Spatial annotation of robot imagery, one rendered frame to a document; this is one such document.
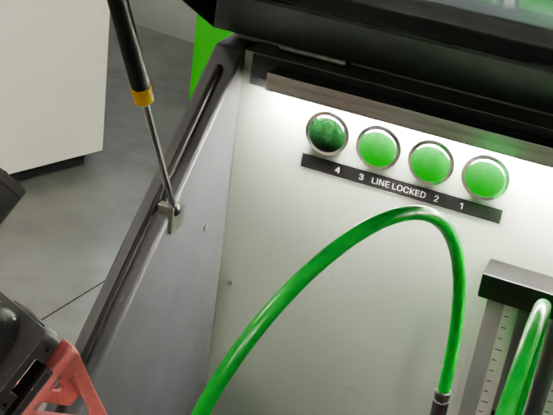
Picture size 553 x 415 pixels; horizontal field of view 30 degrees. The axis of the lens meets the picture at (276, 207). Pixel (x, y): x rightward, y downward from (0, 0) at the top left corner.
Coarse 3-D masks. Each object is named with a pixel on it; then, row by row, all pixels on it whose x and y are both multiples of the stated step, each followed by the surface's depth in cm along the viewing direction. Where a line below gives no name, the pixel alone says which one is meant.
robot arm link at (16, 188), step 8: (0, 168) 68; (0, 176) 68; (8, 176) 68; (0, 184) 68; (8, 184) 68; (16, 184) 69; (0, 192) 68; (8, 192) 68; (16, 192) 69; (24, 192) 70; (0, 200) 68; (8, 200) 69; (16, 200) 70; (0, 208) 68; (8, 208) 69; (0, 216) 69; (0, 224) 70
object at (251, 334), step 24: (384, 216) 88; (408, 216) 90; (432, 216) 93; (336, 240) 86; (360, 240) 87; (456, 240) 98; (312, 264) 84; (456, 264) 101; (288, 288) 83; (456, 288) 104; (264, 312) 82; (456, 312) 106; (240, 336) 82; (456, 336) 107; (240, 360) 82; (456, 360) 109; (216, 384) 81
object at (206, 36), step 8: (200, 16) 393; (200, 24) 394; (208, 24) 391; (200, 32) 395; (208, 32) 393; (216, 32) 390; (224, 32) 388; (200, 40) 396; (208, 40) 394; (216, 40) 392; (200, 48) 398; (208, 48) 395; (200, 56) 399; (208, 56) 396; (200, 64) 400; (192, 72) 404; (200, 72) 401; (192, 80) 406; (192, 88) 407
